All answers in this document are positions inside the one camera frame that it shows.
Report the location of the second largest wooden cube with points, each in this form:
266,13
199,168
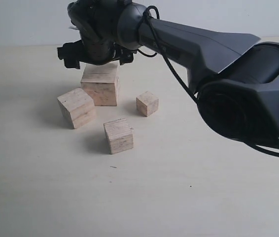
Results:
77,107

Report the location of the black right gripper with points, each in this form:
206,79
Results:
108,32

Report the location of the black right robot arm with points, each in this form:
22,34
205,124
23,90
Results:
233,77

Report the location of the smallest wooden cube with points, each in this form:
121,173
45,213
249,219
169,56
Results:
147,103

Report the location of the third largest wooden cube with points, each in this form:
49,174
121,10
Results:
119,135

